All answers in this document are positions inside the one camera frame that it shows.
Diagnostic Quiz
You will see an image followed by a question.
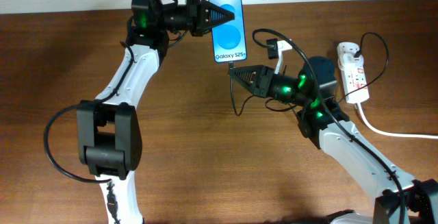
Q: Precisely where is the blue Galaxy smartphone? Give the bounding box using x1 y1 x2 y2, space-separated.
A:
208 0 247 63

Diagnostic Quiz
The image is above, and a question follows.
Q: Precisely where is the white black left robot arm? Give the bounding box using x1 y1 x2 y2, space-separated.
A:
77 0 235 223

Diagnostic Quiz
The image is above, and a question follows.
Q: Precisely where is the white charger plug adapter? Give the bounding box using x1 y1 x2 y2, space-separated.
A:
338 53 363 71

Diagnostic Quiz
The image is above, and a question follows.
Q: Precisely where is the white power strip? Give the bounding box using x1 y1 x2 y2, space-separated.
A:
337 42 370 104

